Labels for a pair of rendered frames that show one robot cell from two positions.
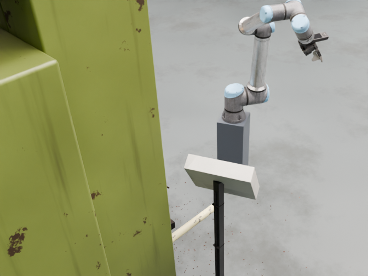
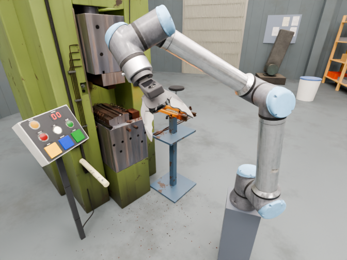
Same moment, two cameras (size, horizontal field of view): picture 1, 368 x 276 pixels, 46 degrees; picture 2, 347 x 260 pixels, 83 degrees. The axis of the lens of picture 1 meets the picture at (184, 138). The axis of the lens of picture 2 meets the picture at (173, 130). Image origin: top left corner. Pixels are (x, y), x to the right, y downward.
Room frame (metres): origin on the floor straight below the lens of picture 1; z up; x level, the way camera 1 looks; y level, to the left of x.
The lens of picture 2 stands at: (2.36, -1.38, 1.64)
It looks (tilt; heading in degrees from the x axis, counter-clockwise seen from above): 26 degrees down; 85
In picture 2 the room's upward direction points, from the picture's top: straight up
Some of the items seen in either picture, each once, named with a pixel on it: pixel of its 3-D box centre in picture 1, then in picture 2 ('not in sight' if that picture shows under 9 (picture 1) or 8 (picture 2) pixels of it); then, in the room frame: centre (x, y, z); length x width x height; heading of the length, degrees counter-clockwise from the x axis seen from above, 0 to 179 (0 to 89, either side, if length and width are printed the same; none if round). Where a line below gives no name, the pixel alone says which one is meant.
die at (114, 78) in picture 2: not in sight; (101, 75); (1.87, 0.42, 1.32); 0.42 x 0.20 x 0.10; 131
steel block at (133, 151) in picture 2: not in sight; (115, 135); (1.91, 0.47, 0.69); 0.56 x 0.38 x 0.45; 131
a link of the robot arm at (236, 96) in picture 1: (235, 96); (248, 179); (2.93, -0.42, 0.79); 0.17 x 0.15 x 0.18; 98
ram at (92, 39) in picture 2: not in sight; (101, 44); (1.91, 0.45, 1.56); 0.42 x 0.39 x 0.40; 131
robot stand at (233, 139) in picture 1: (233, 147); (237, 229); (2.93, -0.41, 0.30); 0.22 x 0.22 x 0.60; 67
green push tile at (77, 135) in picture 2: not in sight; (77, 135); (1.80, -0.13, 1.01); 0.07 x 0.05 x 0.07; 66
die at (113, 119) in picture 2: not in sight; (107, 113); (1.87, 0.42, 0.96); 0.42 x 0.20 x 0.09; 131
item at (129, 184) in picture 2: not in sight; (121, 171); (1.91, 0.47, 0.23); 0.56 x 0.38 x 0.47; 131
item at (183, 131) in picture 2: not in sight; (173, 132); (2.50, 0.44, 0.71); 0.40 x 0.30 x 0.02; 44
